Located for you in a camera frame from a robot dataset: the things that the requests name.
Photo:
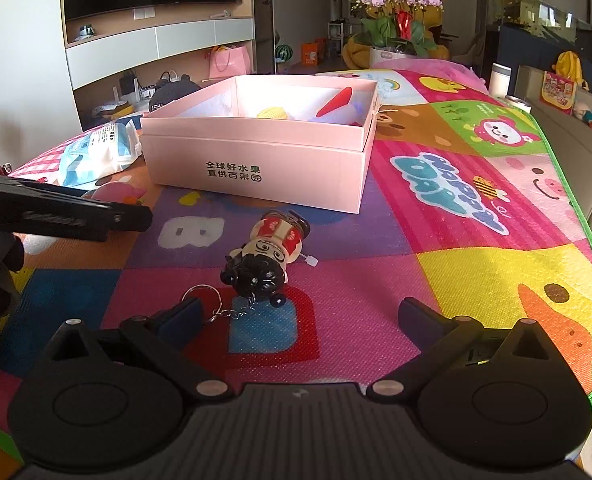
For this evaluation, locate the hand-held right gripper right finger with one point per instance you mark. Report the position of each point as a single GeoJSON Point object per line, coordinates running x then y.
{"type": "Point", "coordinates": [418, 319]}

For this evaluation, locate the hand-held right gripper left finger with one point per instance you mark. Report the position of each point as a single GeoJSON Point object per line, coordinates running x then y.
{"type": "Point", "coordinates": [183, 316]}

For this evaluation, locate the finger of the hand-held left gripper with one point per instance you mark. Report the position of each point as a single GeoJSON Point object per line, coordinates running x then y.
{"type": "Point", "coordinates": [75, 217]}

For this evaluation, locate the wet wipes pack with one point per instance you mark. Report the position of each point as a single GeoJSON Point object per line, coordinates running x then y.
{"type": "Point", "coordinates": [93, 152]}

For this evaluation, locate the pink cardboard box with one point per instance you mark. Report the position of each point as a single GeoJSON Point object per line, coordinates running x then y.
{"type": "Point", "coordinates": [256, 170]}

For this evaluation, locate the colourful cartoon play mat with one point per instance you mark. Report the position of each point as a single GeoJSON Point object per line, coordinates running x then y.
{"type": "Point", "coordinates": [476, 270]}

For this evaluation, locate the white router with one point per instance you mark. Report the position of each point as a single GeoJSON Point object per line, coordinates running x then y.
{"type": "Point", "coordinates": [127, 91]}

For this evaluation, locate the black cap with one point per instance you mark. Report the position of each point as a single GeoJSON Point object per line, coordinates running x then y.
{"type": "Point", "coordinates": [171, 92]}

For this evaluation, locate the pink gift bag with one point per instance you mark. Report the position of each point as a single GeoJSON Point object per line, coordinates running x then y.
{"type": "Point", "coordinates": [228, 62]}

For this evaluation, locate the beige sofa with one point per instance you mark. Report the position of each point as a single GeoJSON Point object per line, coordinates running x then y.
{"type": "Point", "coordinates": [591, 180]}

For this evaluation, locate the yellow corn toy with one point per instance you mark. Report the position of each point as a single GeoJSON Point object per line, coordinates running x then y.
{"type": "Point", "coordinates": [275, 112]}

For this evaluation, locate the red and white toy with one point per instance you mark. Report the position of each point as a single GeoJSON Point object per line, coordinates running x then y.
{"type": "Point", "coordinates": [337, 102]}

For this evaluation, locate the small silver container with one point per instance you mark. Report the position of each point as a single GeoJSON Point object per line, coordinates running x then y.
{"type": "Point", "coordinates": [518, 104]}

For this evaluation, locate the white cylinder appliance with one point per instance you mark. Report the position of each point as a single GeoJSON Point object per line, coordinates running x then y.
{"type": "Point", "coordinates": [501, 80]}

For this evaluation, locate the small plush toy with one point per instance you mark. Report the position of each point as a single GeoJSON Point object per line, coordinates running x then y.
{"type": "Point", "coordinates": [587, 115]}

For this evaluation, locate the watermelon pattern ball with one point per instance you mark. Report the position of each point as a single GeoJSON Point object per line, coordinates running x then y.
{"type": "Point", "coordinates": [284, 53]}

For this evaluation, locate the red cartoon print bag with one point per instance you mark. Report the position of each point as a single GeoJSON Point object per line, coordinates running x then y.
{"type": "Point", "coordinates": [557, 91]}

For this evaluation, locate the large yellow plush toy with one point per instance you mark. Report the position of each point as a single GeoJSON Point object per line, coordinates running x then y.
{"type": "Point", "coordinates": [356, 52]}

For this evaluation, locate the orange paper bag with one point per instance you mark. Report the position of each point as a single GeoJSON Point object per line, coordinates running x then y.
{"type": "Point", "coordinates": [312, 53]}

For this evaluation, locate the white small rack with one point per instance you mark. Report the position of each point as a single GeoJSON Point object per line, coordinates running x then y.
{"type": "Point", "coordinates": [336, 37]}

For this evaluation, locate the yellow backpack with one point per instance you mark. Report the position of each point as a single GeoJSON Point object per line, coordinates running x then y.
{"type": "Point", "coordinates": [569, 65]}

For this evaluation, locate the glass fish tank cabinet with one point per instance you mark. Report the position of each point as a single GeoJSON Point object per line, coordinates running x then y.
{"type": "Point", "coordinates": [536, 40]}

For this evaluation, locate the potted pink orchid plant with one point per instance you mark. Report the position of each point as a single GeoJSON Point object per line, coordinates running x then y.
{"type": "Point", "coordinates": [401, 15]}

